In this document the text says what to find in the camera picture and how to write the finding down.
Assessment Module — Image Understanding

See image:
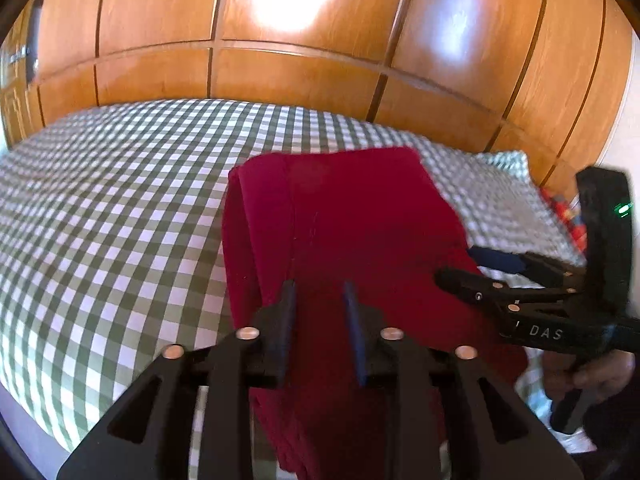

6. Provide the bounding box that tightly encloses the colourful striped cloth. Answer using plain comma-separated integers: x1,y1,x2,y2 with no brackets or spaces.
540,187,588,253

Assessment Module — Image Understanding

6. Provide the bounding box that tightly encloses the green checkered bed sheet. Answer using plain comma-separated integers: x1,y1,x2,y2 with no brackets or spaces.
0,97,591,453

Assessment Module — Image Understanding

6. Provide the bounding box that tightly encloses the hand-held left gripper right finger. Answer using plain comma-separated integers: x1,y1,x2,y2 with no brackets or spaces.
341,281,585,480

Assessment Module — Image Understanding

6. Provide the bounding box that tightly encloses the red garment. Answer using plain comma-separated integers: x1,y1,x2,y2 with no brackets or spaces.
221,146,531,480

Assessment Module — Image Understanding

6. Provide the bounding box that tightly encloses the green checkered pillow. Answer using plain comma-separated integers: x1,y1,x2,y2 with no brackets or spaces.
475,150,588,268

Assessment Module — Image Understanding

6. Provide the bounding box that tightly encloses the wooden wardrobe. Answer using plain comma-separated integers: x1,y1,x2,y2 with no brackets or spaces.
0,0,640,201

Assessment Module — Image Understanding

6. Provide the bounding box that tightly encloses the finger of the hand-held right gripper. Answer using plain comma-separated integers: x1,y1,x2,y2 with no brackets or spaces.
435,267,587,329
470,246,587,287

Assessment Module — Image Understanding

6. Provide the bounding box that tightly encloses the person's right hand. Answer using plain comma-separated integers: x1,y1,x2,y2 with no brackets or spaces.
542,347,636,413

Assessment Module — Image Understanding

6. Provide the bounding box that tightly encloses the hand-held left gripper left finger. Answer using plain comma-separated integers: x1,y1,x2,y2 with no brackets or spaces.
56,280,298,480

